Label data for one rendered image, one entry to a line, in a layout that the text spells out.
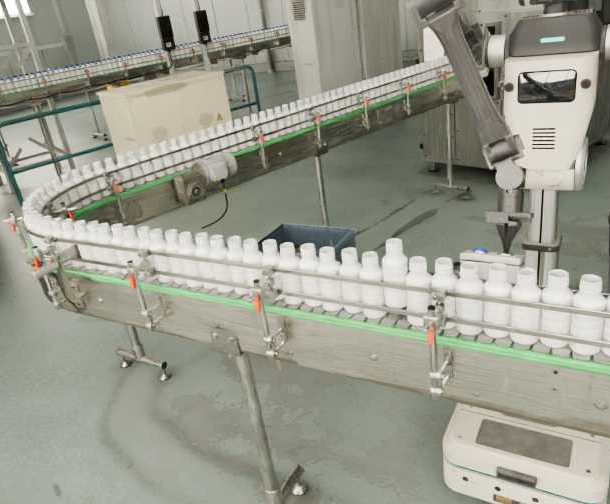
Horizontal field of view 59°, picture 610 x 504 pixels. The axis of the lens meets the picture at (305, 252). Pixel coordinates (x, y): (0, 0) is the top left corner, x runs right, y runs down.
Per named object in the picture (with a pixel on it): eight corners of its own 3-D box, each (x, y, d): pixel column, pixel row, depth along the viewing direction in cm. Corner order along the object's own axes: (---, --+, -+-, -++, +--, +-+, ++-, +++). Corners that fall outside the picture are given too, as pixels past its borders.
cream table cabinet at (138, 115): (214, 174, 635) (191, 70, 584) (245, 182, 591) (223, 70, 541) (128, 206, 572) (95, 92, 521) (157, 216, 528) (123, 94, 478)
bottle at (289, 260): (308, 303, 144) (299, 247, 137) (286, 307, 143) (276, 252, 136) (304, 292, 149) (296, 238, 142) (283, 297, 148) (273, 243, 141)
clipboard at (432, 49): (424, 61, 489) (423, 23, 475) (446, 61, 473) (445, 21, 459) (421, 62, 486) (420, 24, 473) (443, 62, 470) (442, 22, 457)
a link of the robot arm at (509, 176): (519, 133, 127) (482, 149, 131) (515, 128, 116) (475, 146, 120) (537, 181, 126) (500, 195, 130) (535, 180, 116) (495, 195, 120)
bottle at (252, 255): (247, 299, 150) (235, 246, 143) (253, 288, 155) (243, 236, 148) (267, 299, 148) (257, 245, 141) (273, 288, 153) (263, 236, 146)
